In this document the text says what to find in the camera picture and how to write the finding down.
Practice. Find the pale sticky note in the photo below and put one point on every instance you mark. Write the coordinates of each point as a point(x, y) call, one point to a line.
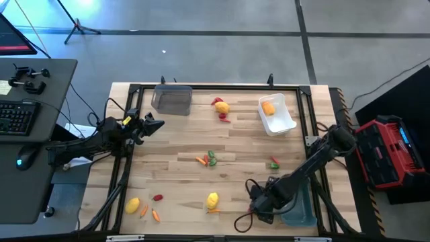
point(5, 87)

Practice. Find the small red bell pepper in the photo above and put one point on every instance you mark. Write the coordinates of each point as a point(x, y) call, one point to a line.
point(222, 116)
point(158, 197)

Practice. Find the yellow tag label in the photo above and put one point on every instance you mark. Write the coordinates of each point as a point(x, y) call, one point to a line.
point(126, 120)

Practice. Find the black table clamp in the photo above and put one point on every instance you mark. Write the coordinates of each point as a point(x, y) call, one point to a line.
point(163, 80)
point(270, 80)

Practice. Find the dark grey desk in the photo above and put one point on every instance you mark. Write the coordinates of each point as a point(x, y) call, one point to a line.
point(50, 101)

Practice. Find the black floor mat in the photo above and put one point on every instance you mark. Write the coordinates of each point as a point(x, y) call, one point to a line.
point(403, 97)

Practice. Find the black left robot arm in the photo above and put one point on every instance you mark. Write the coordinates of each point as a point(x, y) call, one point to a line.
point(100, 134)

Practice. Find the black computer keyboard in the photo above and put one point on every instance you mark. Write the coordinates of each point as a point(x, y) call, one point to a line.
point(16, 117)

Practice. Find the red black power station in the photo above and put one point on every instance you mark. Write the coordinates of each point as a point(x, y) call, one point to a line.
point(386, 151)

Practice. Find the black screw clamp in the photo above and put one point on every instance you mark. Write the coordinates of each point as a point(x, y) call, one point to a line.
point(32, 88)
point(25, 71)

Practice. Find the white paper sheet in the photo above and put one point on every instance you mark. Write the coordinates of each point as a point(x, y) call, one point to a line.
point(79, 130)

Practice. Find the orange toy fruit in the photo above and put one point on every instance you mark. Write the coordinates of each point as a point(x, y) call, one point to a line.
point(268, 108)

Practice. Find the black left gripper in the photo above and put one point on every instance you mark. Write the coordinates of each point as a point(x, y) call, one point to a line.
point(136, 126)

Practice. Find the black aluminium rig frame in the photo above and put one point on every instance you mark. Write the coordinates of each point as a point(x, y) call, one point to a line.
point(218, 87)

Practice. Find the black round knob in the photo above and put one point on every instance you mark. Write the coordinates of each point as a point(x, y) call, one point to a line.
point(49, 211)

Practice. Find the black computer mouse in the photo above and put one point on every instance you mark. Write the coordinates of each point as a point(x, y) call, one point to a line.
point(27, 157)

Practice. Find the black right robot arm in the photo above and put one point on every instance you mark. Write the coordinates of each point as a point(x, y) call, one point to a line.
point(302, 174)

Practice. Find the black computer monitor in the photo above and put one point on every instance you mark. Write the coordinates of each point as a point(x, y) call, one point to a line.
point(13, 38)

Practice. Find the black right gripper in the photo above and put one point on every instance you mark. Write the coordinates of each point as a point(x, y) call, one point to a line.
point(265, 198)

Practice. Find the black tripod stand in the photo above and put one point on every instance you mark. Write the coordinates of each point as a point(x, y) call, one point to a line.
point(78, 27)

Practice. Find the white plastic basket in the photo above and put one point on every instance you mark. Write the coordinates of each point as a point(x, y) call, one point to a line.
point(280, 124)

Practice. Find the teal plastic basket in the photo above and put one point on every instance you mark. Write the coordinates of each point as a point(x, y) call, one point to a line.
point(302, 215)

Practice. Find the green toy pepper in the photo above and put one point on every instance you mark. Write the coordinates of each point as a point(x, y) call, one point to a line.
point(213, 162)
point(211, 154)
point(274, 165)

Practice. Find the grey translucent plastic basket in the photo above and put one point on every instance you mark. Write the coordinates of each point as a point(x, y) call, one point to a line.
point(171, 101)

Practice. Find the red toy chili pepper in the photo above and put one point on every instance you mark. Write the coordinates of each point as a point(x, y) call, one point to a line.
point(217, 100)
point(225, 120)
point(275, 160)
point(206, 159)

